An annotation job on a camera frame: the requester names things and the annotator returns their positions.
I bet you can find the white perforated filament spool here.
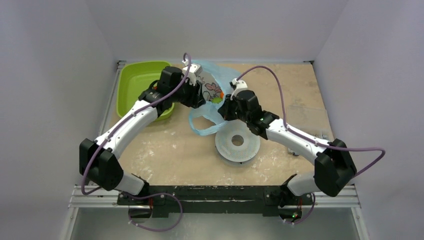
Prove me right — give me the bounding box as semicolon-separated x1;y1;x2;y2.
215;120;261;166

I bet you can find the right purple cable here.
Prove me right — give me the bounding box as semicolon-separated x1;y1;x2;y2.
235;65;387;226

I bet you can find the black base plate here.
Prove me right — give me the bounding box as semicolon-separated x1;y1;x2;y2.
117;185;313;219

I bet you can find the green plastic tub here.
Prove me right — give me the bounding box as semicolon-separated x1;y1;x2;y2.
116;61;171;118

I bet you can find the aluminium frame rail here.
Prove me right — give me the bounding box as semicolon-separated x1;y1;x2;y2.
68;185;361;208

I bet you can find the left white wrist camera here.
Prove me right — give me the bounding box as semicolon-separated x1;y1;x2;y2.
182;63;203;86

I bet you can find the blue plastic bag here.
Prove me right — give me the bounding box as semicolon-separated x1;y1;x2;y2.
188;60;240;136

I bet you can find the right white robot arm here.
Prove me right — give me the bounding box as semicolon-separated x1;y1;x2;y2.
218;90;357;204

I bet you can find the green fake fruit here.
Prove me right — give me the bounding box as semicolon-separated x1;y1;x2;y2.
211;97;223;104

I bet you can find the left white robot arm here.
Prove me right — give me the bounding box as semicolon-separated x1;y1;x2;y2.
79;63;206;205

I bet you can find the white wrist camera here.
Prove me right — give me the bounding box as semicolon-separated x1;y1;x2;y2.
182;63;203;86
230;78;248;100

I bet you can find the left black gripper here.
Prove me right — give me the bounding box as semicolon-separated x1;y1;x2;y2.
170;76;205;109

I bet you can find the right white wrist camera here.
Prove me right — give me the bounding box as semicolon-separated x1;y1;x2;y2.
230;78;248;100

